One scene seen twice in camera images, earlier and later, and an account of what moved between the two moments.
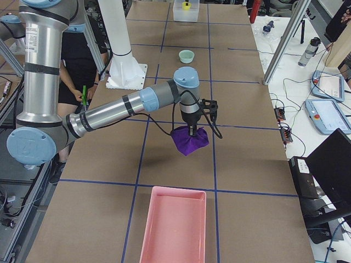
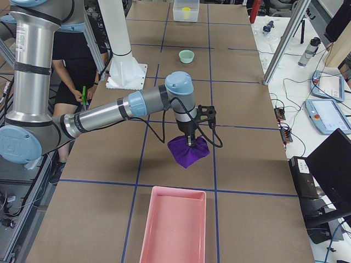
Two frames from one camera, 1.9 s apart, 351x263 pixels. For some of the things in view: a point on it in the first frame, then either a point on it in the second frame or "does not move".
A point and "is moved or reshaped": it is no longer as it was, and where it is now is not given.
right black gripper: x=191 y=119 → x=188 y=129
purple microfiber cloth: x=187 y=144 is moved or reshaped
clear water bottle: x=310 y=52 does not move
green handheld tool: x=84 y=95 does not move
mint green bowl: x=186 y=56 does not move
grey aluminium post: x=298 y=17 does not move
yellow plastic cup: x=186 y=5 → x=186 y=12
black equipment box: x=303 y=177 does not move
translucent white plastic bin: x=181 y=15 does not move
